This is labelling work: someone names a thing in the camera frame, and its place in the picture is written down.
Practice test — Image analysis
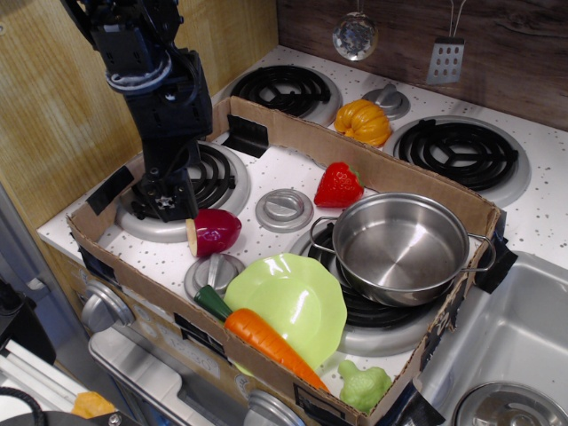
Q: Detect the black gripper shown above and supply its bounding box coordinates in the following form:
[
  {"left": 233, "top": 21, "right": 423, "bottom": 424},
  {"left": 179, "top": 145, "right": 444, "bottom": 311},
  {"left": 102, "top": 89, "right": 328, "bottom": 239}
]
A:
[{"left": 125, "top": 49, "right": 212, "bottom": 222}]

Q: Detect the orange toy carrot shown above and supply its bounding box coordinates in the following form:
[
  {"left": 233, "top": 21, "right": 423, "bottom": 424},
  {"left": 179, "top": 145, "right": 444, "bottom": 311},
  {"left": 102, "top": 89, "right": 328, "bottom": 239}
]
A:
[{"left": 193, "top": 285, "right": 328, "bottom": 391}]

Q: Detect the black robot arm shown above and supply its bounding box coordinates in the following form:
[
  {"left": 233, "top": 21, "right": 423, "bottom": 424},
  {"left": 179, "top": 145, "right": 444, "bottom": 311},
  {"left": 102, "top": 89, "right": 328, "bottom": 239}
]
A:
[{"left": 62, "top": 1, "right": 212, "bottom": 222}]

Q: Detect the light green plastic plate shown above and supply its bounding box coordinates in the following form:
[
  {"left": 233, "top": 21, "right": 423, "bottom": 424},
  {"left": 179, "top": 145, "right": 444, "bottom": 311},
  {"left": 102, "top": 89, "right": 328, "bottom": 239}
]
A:
[{"left": 224, "top": 253, "right": 347, "bottom": 370}]

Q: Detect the front left black burner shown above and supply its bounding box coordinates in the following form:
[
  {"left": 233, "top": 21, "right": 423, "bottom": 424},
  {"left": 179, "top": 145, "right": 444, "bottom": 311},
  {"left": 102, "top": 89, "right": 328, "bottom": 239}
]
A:
[{"left": 115, "top": 142, "right": 250, "bottom": 243}]

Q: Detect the black burner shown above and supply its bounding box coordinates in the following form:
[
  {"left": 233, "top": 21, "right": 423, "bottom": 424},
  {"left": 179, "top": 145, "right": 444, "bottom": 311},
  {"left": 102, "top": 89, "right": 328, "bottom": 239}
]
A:
[
  {"left": 115, "top": 142, "right": 250, "bottom": 243},
  {"left": 291, "top": 221, "right": 444, "bottom": 357},
  {"left": 222, "top": 65, "right": 343, "bottom": 127},
  {"left": 383, "top": 115, "right": 531, "bottom": 209}
]

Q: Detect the purple toy onion half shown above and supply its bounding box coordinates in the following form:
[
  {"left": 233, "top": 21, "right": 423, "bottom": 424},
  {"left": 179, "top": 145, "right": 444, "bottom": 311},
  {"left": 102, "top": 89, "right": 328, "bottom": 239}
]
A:
[{"left": 185, "top": 209, "right": 241, "bottom": 257}]

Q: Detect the front silver stove knob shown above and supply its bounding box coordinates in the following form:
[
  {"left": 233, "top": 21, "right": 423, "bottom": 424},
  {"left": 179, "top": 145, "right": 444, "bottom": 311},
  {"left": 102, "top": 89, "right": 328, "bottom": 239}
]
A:
[{"left": 184, "top": 254, "right": 245, "bottom": 299}]

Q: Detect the silver stove knob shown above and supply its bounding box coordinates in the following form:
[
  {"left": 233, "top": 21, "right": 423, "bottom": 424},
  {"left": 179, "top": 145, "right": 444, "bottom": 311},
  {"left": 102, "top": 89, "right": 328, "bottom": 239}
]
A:
[
  {"left": 363, "top": 83, "right": 410, "bottom": 120},
  {"left": 184, "top": 254, "right": 245, "bottom": 299},
  {"left": 255, "top": 188, "right": 314, "bottom": 233}
]

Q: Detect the centre silver stove knob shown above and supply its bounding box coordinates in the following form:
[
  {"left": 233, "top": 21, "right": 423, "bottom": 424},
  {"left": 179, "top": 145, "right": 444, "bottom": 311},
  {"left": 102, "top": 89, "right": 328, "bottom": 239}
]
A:
[{"left": 255, "top": 188, "right": 314, "bottom": 233}]

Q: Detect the silver oven front knob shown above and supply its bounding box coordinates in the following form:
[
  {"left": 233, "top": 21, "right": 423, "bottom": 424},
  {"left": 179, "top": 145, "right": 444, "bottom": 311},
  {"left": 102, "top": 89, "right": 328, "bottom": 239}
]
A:
[{"left": 81, "top": 280, "right": 135, "bottom": 333}]

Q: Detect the silver oven knob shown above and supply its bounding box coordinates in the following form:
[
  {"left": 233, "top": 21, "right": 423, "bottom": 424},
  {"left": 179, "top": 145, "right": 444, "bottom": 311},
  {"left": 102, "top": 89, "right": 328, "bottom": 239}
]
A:
[
  {"left": 243, "top": 390, "right": 305, "bottom": 426},
  {"left": 81, "top": 280, "right": 135, "bottom": 333}
]

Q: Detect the brown cardboard fence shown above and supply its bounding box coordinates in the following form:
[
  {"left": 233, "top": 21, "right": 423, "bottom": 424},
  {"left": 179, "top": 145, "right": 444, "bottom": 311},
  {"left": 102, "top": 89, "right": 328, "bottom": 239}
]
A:
[{"left": 67, "top": 97, "right": 501, "bottom": 425}]

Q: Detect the back left black burner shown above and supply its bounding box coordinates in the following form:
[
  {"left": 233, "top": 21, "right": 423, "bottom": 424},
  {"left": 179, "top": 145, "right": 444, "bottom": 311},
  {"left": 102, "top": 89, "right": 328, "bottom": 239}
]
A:
[{"left": 222, "top": 65, "right": 343, "bottom": 127}]

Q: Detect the red toy strawberry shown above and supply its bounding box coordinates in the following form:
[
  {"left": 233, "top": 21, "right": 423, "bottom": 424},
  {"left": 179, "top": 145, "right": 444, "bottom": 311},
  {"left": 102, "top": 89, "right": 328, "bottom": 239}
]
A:
[{"left": 314, "top": 162, "right": 364, "bottom": 208}]

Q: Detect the yellow toy pumpkin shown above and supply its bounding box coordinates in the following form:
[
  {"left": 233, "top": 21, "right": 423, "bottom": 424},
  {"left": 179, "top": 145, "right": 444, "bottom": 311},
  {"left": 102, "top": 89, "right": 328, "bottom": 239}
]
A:
[{"left": 334, "top": 99, "right": 391, "bottom": 147}]

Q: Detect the orange object bottom left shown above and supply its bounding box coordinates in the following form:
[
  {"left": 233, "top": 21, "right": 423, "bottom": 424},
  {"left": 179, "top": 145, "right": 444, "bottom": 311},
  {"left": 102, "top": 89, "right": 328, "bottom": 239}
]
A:
[{"left": 71, "top": 391, "right": 116, "bottom": 419}]

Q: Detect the stainless steel pot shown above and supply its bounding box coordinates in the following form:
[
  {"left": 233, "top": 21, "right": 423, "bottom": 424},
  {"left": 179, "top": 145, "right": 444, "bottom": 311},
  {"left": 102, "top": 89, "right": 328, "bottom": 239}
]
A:
[{"left": 327, "top": 193, "right": 475, "bottom": 307}]

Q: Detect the hanging metal strainer ladle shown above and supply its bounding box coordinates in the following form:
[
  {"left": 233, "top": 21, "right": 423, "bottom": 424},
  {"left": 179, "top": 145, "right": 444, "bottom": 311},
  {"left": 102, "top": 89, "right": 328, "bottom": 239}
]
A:
[{"left": 332, "top": 1, "right": 378, "bottom": 62}]

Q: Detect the back silver stove knob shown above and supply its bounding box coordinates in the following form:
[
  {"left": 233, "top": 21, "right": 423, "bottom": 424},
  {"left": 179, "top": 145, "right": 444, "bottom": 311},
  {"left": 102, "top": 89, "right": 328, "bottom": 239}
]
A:
[{"left": 363, "top": 83, "right": 410, "bottom": 120}]

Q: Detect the front right black burner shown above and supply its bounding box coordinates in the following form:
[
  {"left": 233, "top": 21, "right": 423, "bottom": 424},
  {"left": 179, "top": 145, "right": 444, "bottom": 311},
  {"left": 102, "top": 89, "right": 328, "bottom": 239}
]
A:
[{"left": 291, "top": 221, "right": 444, "bottom": 357}]

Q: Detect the green toy broccoli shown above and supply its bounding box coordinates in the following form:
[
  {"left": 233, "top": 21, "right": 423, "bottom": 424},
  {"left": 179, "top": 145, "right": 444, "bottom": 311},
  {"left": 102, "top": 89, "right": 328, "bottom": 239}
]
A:
[{"left": 338, "top": 360, "right": 392, "bottom": 414}]

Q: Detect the back right black burner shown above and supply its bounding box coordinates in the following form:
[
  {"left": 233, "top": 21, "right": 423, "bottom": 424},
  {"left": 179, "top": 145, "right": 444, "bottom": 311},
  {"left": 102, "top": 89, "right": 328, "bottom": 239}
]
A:
[{"left": 383, "top": 115, "right": 531, "bottom": 209}]

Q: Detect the hanging metal slotted spatula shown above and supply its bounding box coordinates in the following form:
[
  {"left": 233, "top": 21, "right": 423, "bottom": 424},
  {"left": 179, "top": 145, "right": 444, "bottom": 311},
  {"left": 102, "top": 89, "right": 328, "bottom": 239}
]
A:
[{"left": 426, "top": 1, "right": 466, "bottom": 85}]

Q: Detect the stainless steel sink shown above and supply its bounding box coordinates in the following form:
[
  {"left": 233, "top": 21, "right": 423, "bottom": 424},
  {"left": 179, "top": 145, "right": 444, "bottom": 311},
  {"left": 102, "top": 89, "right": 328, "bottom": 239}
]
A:
[{"left": 419, "top": 253, "right": 567, "bottom": 425}]

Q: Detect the silver sink drain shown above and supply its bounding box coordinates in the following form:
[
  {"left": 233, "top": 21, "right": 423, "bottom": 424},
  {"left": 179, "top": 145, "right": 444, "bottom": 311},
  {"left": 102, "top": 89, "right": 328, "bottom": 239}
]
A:
[{"left": 451, "top": 382, "right": 567, "bottom": 425}]

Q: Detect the silver oven door handle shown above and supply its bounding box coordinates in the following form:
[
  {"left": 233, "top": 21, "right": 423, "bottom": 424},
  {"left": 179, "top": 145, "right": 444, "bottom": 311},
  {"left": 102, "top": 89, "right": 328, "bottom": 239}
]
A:
[{"left": 89, "top": 328, "right": 211, "bottom": 425}]

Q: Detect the black cable bottom left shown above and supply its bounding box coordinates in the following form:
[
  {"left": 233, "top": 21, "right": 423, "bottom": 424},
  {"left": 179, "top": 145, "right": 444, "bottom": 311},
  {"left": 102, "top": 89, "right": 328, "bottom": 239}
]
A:
[{"left": 0, "top": 386, "right": 47, "bottom": 426}]

